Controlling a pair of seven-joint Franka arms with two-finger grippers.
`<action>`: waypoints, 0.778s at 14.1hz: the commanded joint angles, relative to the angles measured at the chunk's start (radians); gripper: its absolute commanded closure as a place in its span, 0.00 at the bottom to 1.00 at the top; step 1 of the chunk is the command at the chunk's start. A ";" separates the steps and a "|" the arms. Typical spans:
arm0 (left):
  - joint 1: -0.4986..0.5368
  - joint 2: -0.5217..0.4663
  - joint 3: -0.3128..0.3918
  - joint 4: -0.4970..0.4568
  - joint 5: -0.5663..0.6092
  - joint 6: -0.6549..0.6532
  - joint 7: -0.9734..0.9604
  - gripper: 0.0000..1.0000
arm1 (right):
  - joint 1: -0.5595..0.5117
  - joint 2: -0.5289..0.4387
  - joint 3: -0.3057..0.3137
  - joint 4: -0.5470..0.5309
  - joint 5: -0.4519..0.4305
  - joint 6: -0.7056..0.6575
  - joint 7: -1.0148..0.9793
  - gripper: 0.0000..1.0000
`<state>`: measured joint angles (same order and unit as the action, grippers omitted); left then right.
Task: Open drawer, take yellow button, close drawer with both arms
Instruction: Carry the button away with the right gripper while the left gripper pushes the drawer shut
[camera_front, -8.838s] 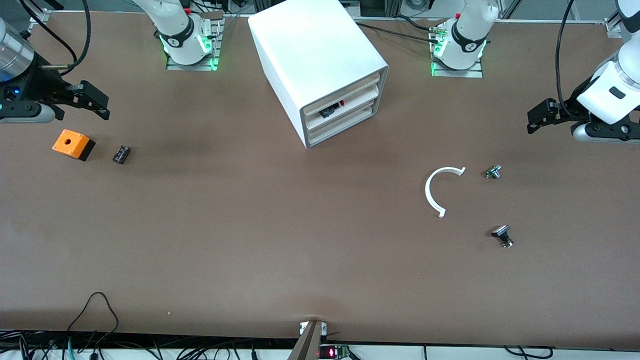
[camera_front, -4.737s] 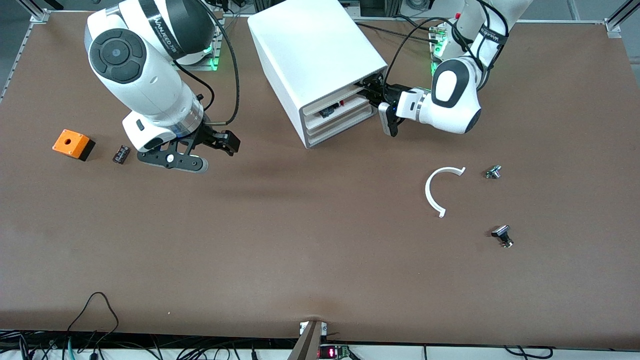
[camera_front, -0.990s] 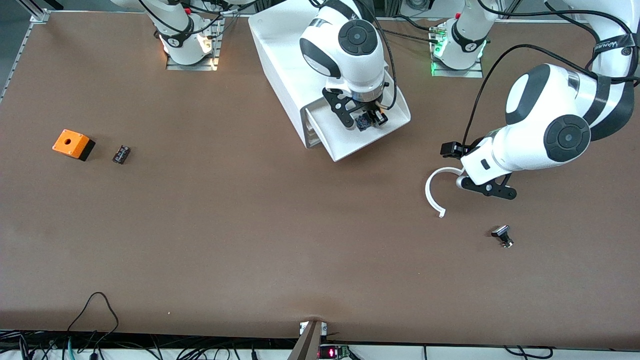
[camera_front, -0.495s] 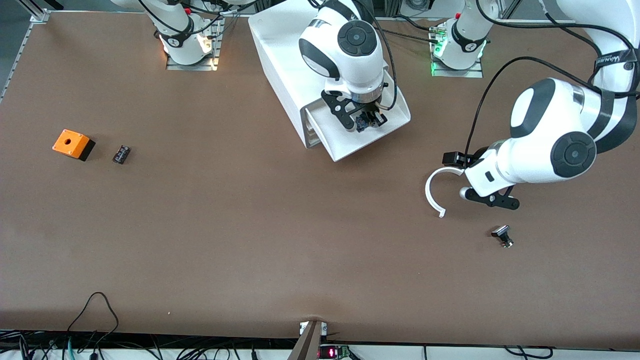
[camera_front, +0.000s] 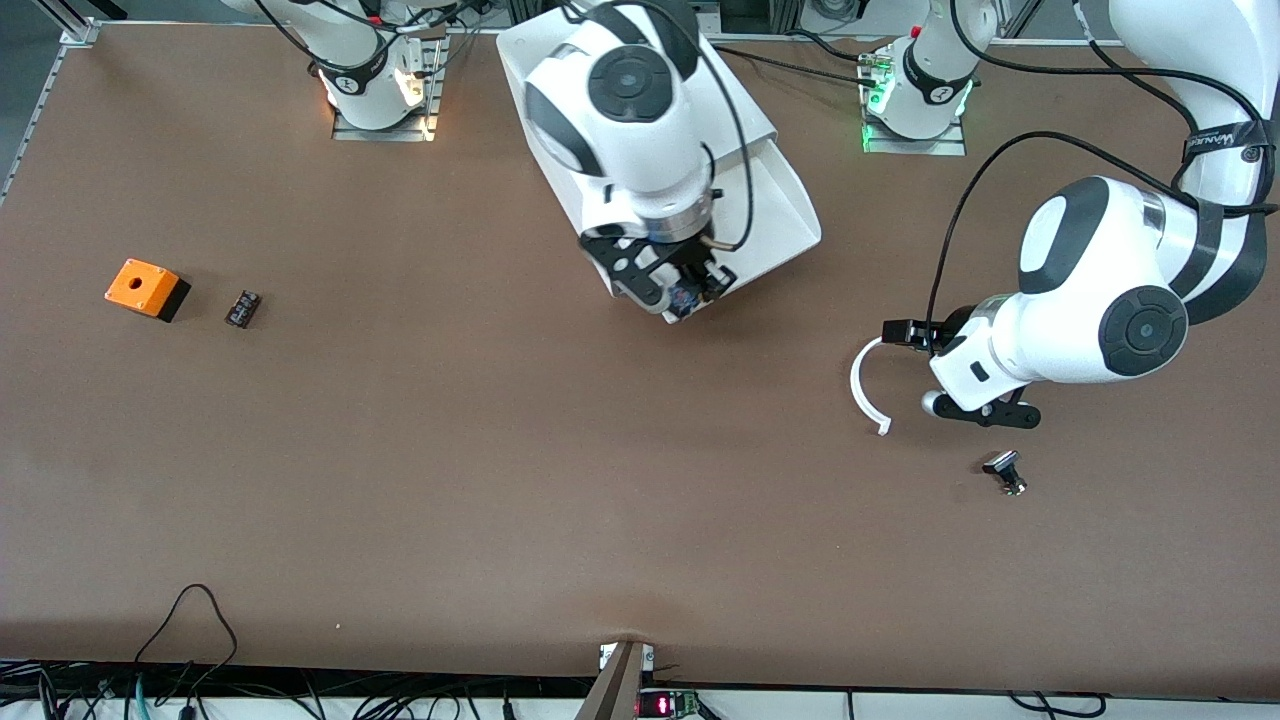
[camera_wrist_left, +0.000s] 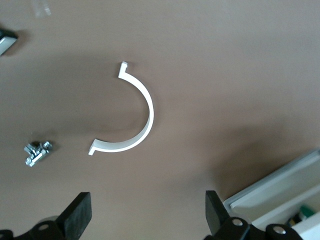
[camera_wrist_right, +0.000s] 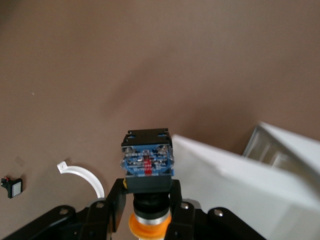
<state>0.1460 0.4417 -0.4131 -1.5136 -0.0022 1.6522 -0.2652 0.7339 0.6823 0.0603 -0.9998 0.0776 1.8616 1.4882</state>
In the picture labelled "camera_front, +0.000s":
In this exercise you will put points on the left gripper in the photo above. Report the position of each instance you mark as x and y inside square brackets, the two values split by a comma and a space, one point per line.
[947, 330]

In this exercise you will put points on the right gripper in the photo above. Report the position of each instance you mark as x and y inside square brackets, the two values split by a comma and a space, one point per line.
[689, 261]

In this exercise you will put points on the white cabinet drawer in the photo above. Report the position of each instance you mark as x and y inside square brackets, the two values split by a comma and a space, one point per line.
[785, 210]

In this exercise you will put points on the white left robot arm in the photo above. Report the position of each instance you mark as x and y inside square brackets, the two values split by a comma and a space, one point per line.
[1120, 260]

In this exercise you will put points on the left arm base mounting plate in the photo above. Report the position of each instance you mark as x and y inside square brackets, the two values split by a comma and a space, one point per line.
[915, 146]

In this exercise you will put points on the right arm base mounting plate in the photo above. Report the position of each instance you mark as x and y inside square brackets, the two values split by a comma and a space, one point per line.
[385, 134]

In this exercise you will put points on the black silver push button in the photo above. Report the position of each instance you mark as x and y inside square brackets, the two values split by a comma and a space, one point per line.
[1002, 463]

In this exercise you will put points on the white three-drawer cabinet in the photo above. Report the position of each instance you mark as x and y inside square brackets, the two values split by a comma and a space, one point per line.
[740, 100]

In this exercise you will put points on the orange black button box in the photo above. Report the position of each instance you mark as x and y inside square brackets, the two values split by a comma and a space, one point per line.
[140, 285]

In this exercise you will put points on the small black terminal block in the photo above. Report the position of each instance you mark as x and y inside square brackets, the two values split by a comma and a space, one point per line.
[243, 309]

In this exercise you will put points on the circuit board with red display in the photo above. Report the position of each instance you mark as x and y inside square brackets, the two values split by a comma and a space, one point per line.
[665, 706]

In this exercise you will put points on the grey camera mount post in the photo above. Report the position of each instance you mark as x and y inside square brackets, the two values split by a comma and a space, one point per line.
[615, 690]

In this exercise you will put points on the aluminium frame corner profile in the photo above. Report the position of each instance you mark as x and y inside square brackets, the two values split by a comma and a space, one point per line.
[80, 35]

